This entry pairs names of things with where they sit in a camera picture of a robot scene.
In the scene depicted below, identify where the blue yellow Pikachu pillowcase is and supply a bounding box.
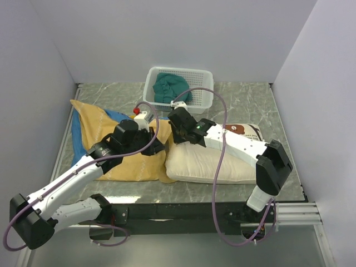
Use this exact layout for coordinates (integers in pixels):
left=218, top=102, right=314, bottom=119
left=70, top=100, right=175, bottom=184

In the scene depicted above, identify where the cream pillow with bear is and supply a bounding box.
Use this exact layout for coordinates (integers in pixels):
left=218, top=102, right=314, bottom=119
left=165, top=133, right=256, bottom=184

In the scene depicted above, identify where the white plastic basket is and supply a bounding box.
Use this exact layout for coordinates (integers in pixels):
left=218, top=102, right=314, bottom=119
left=143, top=67, right=214, bottom=114

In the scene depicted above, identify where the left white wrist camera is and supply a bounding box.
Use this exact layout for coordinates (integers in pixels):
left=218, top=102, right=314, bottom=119
left=133, top=107, right=154, bottom=132

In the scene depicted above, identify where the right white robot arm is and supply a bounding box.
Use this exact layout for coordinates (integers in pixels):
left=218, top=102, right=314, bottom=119
left=168, top=107, right=293, bottom=222

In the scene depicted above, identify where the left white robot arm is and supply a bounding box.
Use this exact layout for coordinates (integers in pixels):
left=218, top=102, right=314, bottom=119
left=9, top=119, right=164, bottom=250

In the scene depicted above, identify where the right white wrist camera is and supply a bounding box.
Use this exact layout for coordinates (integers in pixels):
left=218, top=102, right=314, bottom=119
left=170, top=101, right=188, bottom=111

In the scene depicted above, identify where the aluminium frame rail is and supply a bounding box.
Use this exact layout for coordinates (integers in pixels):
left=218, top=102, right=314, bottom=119
left=276, top=202, right=322, bottom=226

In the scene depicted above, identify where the green cloth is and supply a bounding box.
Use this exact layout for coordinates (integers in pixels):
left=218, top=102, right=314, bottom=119
left=152, top=72, right=190, bottom=104

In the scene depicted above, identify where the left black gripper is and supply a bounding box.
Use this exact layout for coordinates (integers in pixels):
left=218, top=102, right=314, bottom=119
left=122, top=126, right=166, bottom=156

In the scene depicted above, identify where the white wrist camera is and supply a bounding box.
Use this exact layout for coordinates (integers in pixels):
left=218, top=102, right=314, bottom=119
left=133, top=107, right=154, bottom=132
left=170, top=101, right=188, bottom=111

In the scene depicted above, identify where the black base bar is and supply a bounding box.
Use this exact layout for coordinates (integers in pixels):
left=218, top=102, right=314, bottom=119
left=92, top=202, right=264, bottom=235

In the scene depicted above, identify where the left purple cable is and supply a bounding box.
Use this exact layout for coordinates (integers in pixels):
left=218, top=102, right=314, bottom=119
left=2, top=101, right=161, bottom=253

